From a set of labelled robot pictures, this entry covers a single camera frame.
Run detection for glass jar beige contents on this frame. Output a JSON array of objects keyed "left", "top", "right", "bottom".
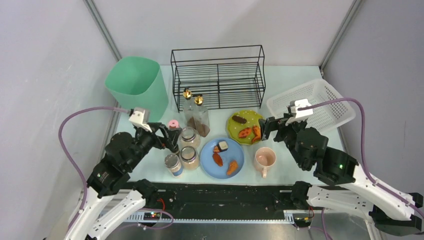
[
  {"left": 180, "top": 145, "right": 200, "bottom": 171},
  {"left": 179, "top": 126, "right": 201, "bottom": 149}
]

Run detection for silver lid shaker jar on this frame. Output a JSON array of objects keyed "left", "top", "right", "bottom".
[{"left": 164, "top": 153, "right": 184, "bottom": 177}]

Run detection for glass oil bottle gold spout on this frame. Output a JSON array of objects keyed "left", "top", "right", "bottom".
[{"left": 193, "top": 94, "right": 210, "bottom": 137}]

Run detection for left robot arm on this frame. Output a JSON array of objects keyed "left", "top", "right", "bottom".
[{"left": 65, "top": 122, "right": 182, "bottom": 240}]

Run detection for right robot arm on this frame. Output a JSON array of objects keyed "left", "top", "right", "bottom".
[{"left": 258, "top": 113, "right": 424, "bottom": 237}]

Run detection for orange fried food piece right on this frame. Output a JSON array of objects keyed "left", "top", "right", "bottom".
[{"left": 251, "top": 125, "right": 262, "bottom": 144}]

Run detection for orange fried food piece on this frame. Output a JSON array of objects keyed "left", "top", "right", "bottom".
[
  {"left": 251, "top": 125, "right": 262, "bottom": 144},
  {"left": 238, "top": 127, "right": 252, "bottom": 139}
]

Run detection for pink lid spice bottle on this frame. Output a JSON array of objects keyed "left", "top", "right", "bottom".
[{"left": 167, "top": 119, "right": 181, "bottom": 134}]

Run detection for dark brown food piece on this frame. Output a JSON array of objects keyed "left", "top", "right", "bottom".
[{"left": 231, "top": 115, "right": 247, "bottom": 125}]

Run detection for green dotted plate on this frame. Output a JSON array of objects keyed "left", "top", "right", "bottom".
[{"left": 226, "top": 109, "right": 263, "bottom": 145}]

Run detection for pink mug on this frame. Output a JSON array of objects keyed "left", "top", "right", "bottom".
[{"left": 253, "top": 147, "right": 277, "bottom": 178}]

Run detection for white plastic basket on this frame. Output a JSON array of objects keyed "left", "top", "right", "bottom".
[{"left": 266, "top": 78, "right": 357, "bottom": 143}]

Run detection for blue plate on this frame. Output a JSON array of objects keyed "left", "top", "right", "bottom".
[{"left": 200, "top": 137, "right": 245, "bottom": 180}]

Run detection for sushi toy piece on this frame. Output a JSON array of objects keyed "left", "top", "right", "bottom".
[{"left": 213, "top": 140, "right": 229, "bottom": 153}]

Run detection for red-brown food piece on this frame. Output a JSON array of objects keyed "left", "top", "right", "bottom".
[{"left": 212, "top": 153, "right": 224, "bottom": 167}]

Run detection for green plastic waste bin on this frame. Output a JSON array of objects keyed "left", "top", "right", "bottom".
[{"left": 104, "top": 56, "right": 169, "bottom": 122}]

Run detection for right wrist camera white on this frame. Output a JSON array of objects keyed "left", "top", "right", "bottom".
[{"left": 285, "top": 98, "right": 313, "bottom": 126}]

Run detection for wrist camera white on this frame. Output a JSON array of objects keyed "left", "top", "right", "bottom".
[
  {"left": 128, "top": 107, "right": 152, "bottom": 133},
  {"left": 285, "top": 98, "right": 313, "bottom": 126}
]

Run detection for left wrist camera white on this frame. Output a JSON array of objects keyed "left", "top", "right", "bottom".
[{"left": 128, "top": 107, "right": 152, "bottom": 133}]

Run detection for black wire rack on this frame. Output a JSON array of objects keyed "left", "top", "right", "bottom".
[{"left": 170, "top": 44, "right": 267, "bottom": 112}]

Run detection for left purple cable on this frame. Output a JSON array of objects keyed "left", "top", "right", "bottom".
[{"left": 58, "top": 106, "right": 131, "bottom": 229}]

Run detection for purple cable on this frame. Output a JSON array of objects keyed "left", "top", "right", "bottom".
[
  {"left": 58, "top": 106, "right": 131, "bottom": 229},
  {"left": 298, "top": 97, "right": 424, "bottom": 220}
]

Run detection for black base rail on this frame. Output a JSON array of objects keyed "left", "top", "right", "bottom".
[{"left": 146, "top": 182, "right": 312, "bottom": 223}]

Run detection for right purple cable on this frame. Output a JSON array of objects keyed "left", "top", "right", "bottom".
[{"left": 298, "top": 97, "right": 424, "bottom": 220}]

